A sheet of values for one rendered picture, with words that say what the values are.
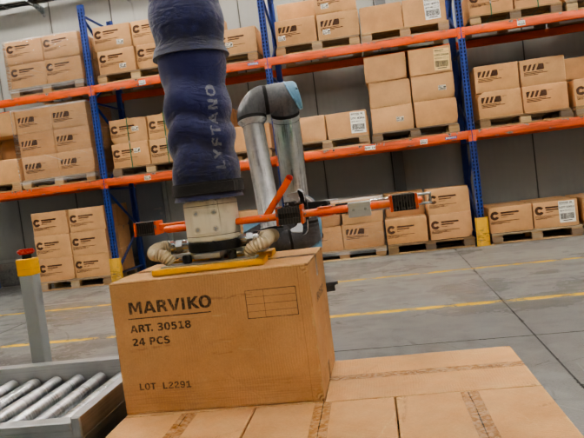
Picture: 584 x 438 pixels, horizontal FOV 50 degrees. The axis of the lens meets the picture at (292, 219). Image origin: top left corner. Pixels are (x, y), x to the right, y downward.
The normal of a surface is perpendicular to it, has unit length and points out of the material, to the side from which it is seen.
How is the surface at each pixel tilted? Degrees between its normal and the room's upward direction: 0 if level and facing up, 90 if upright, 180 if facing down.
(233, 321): 90
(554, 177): 90
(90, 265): 89
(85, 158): 90
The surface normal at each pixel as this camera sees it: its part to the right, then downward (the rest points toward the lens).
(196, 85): 0.25, -0.19
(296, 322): -0.15, 0.07
